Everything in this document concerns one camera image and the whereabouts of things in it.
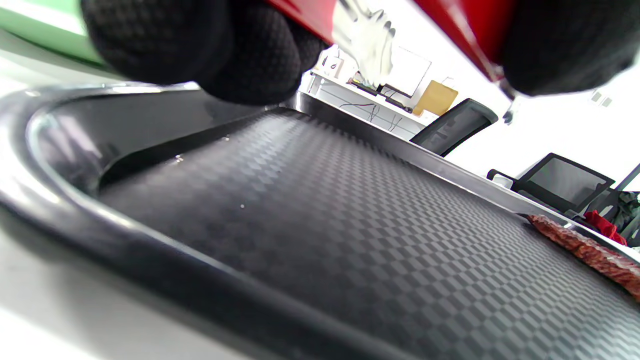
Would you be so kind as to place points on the person's left hand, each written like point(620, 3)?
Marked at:
point(200, 45)

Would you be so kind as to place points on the marbled red steak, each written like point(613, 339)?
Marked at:
point(590, 250)

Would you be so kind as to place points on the white desk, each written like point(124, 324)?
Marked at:
point(345, 97)

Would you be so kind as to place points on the white computer monitor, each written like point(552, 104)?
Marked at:
point(407, 70)

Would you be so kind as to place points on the black textured tray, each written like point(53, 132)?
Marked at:
point(350, 225)

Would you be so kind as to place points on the brown cardboard box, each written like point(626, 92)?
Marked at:
point(435, 97)

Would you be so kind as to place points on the black armrest office chair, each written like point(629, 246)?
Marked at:
point(452, 125)

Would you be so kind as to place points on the black mesh office chair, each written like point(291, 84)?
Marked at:
point(560, 185)

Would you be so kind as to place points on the red cloth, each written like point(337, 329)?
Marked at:
point(602, 225)

